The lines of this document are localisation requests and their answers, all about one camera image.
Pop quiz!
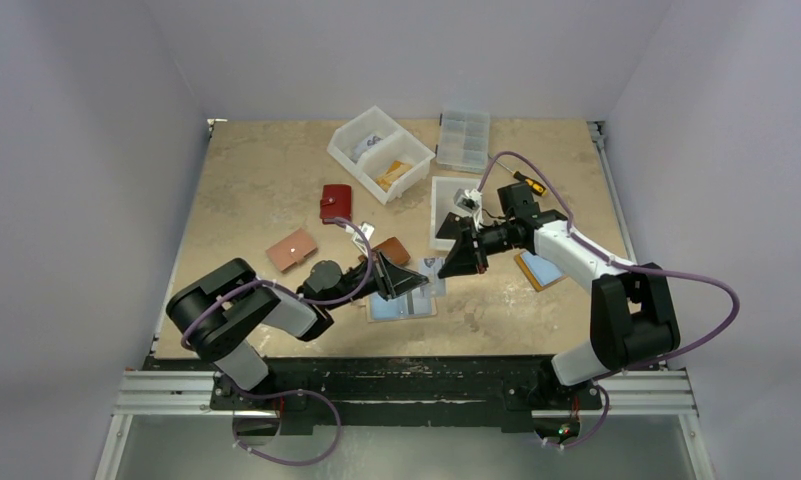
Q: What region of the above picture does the tan card holder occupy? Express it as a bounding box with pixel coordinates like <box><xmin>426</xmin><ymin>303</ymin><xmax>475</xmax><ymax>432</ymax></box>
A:
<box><xmin>514</xmin><ymin>251</ymin><xmax>565</xmax><ymax>292</ymax></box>

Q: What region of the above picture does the pink card holder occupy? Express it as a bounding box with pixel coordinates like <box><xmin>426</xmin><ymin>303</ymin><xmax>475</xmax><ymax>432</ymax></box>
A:
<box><xmin>266</xmin><ymin>228</ymin><xmax>318</xmax><ymax>273</ymax></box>

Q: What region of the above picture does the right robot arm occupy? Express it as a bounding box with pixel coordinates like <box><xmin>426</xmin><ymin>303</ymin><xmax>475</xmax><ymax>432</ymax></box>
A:
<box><xmin>438</xmin><ymin>183</ymin><xmax>680</xmax><ymax>407</ymax></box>

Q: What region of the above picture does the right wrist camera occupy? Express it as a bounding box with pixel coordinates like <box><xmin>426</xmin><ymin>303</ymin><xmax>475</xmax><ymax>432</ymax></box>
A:
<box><xmin>453</xmin><ymin>189</ymin><xmax>482</xmax><ymax>215</ymax></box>

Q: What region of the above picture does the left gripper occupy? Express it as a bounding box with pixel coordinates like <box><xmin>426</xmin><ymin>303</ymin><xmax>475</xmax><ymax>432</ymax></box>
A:
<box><xmin>324</xmin><ymin>248</ymin><xmax>428</xmax><ymax>311</ymax></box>

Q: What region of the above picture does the brown card holder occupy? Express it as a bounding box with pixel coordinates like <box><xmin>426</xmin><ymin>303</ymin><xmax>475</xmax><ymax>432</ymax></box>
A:
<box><xmin>372</xmin><ymin>237</ymin><xmax>411</xmax><ymax>267</ymax></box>

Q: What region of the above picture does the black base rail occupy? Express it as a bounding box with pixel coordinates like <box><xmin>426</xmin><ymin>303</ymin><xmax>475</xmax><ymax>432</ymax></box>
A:
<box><xmin>141</xmin><ymin>354</ymin><xmax>603</xmax><ymax>439</ymax></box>

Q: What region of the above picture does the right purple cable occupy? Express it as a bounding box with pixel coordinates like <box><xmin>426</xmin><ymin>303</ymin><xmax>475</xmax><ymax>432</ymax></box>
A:
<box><xmin>476</xmin><ymin>150</ymin><xmax>742</xmax><ymax>382</ymax></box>

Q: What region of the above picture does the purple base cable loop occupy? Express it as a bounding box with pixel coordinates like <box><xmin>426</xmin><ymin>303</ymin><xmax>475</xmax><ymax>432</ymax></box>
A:
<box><xmin>231</xmin><ymin>388</ymin><xmax>343</xmax><ymax>468</ymax></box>

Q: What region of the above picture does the red card holder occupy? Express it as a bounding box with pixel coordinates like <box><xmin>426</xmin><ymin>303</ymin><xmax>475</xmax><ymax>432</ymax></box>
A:
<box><xmin>319</xmin><ymin>184</ymin><xmax>353</xmax><ymax>225</ymax></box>

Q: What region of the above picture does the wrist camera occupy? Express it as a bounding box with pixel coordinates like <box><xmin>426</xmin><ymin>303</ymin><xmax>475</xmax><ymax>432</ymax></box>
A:
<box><xmin>453</xmin><ymin>189</ymin><xmax>482</xmax><ymax>215</ymax></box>
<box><xmin>354</xmin><ymin>222</ymin><xmax>375</xmax><ymax>246</ymax></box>

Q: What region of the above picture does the white small bin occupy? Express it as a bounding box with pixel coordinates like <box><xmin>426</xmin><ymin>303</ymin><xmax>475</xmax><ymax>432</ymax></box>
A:
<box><xmin>429</xmin><ymin>176</ymin><xmax>482</xmax><ymax>252</ymax></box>

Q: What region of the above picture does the yellow black screwdriver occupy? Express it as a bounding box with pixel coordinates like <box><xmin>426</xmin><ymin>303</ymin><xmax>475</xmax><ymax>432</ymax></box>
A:
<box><xmin>495</xmin><ymin>160</ymin><xmax>547</xmax><ymax>197</ymax></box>

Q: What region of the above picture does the yellow item in bin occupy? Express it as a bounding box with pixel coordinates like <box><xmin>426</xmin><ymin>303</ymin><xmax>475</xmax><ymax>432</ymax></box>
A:
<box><xmin>375</xmin><ymin>160</ymin><xmax>412</xmax><ymax>192</ymax></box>

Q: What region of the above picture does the white divided bin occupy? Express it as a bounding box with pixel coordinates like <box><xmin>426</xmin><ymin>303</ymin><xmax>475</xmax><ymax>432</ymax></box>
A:
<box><xmin>327</xmin><ymin>106</ymin><xmax>435</xmax><ymax>205</ymax></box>

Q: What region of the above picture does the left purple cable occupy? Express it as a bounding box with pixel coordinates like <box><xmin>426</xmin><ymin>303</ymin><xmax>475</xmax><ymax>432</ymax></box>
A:
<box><xmin>179</xmin><ymin>217</ymin><xmax>376</xmax><ymax>352</ymax></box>

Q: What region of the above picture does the silver credit card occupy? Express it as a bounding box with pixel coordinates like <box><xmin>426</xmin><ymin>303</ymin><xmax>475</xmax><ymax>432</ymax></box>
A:
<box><xmin>418</xmin><ymin>257</ymin><xmax>447</xmax><ymax>298</ymax></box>
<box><xmin>350</xmin><ymin>132</ymin><xmax>383</xmax><ymax>163</ymax></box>

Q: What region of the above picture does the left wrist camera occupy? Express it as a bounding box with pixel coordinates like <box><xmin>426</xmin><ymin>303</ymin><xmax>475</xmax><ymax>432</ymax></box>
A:
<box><xmin>354</xmin><ymin>222</ymin><xmax>375</xmax><ymax>246</ymax></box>

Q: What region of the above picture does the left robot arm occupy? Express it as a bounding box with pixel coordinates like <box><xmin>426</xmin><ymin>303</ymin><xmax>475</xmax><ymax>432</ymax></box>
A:
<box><xmin>165</xmin><ymin>252</ymin><xmax>429</xmax><ymax>409</ymax></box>

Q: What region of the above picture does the clear compartment organizer box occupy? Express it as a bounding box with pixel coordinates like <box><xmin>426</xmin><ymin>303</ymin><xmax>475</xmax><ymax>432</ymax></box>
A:
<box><xmin>435</xmin><ymin>109</ymin><xmax>491</xmax><ymax>175</ymax></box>

